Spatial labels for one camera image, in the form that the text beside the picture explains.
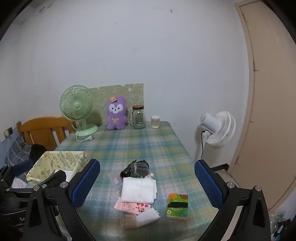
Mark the purple plush toy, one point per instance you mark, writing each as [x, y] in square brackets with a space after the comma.
[116, 111]

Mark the glass jar with dark lid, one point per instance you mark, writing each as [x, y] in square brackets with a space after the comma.
[138, 118]

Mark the beige door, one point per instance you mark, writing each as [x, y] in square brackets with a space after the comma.
[272, 92]

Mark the plaid tablecloth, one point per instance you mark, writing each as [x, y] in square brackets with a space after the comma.
[143, 146]

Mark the crumpled clear plastic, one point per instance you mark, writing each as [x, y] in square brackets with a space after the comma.
[282, 224]

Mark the white standing fan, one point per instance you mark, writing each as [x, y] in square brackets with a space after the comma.
[222, 129]

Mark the clear zip bags bundle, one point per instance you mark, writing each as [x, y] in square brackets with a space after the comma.
[116, 180]

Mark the black cloth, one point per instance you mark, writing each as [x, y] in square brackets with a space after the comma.
[37, 150]

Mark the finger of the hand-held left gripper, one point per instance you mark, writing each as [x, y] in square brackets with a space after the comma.
[54, 179]
[22, 166]

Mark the yellow cartoon print storage bag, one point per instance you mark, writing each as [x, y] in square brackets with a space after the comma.
[57, 160]

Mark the blue plaid bedding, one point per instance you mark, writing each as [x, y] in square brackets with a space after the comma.
[16, 148]

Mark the pink cartoon packet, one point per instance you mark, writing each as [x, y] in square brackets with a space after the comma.
[131, 207]

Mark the brown cardboard piece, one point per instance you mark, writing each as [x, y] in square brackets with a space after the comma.
[129, 221]

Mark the wall power outlet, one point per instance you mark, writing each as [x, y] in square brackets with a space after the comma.
[9, 132]

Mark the white towel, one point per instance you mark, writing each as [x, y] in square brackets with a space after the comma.
[138, 190]

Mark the black plastic bag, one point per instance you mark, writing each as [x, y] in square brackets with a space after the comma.
[126, 172]

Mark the green desk fan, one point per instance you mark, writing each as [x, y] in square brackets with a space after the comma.
[76, 105]

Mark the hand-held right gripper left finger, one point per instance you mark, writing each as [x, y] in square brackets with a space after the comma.
[85, 183]

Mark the cotton swab container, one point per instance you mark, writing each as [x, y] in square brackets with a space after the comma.
[155, 122]

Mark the green tissue pack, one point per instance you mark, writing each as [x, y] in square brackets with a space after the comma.
[177, 206]

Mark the green patterned wall sheet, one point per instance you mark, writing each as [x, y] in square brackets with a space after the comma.
[101, 97]

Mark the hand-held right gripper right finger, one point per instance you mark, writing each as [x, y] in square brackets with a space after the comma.
[209, 187]

